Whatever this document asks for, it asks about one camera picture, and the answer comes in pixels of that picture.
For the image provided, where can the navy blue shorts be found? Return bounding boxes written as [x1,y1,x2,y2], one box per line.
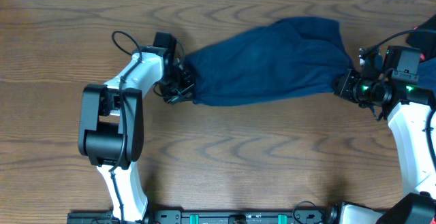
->
[185,17,353,106]

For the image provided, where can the red black garment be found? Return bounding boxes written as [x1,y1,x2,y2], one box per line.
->
[406,16,435,62]

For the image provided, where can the pile of dark clothes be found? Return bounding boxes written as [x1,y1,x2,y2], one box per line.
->
[418,58,436,93]

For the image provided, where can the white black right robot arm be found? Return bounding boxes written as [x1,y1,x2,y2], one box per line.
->
[330,69,435,224]

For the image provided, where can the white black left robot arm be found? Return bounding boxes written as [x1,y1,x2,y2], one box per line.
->
[78,42,192,223]

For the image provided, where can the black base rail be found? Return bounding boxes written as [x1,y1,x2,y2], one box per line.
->
[67,202,341,224]

